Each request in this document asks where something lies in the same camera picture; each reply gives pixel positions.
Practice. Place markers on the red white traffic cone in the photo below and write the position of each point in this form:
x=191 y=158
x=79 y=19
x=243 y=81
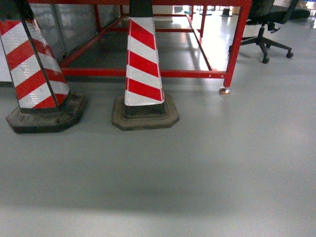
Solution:
x=45 y=102

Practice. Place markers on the black office chair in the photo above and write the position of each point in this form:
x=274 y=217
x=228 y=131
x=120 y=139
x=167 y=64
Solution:
x=265 y=13

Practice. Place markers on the red metal table frame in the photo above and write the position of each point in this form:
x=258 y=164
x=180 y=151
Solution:
x=182 y=52

